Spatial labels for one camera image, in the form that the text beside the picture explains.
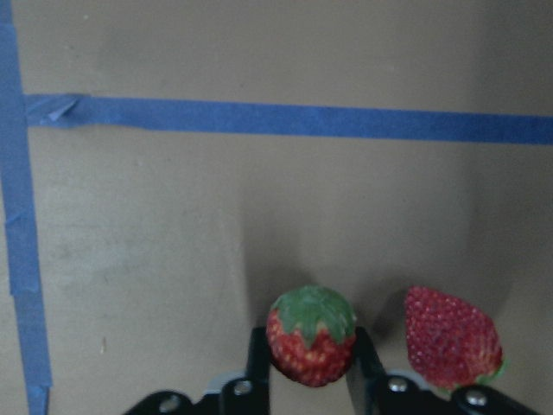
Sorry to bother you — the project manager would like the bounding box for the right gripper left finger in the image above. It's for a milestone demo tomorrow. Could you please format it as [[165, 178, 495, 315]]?
[[245, 326, 271, 415]]

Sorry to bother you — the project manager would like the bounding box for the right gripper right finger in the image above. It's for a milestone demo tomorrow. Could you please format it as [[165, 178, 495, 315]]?
[[346, 326, 385, 415]]

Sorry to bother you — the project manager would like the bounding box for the red strawberry green calyx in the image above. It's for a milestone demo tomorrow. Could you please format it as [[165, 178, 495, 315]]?
[[265, 285, 356, 387]]

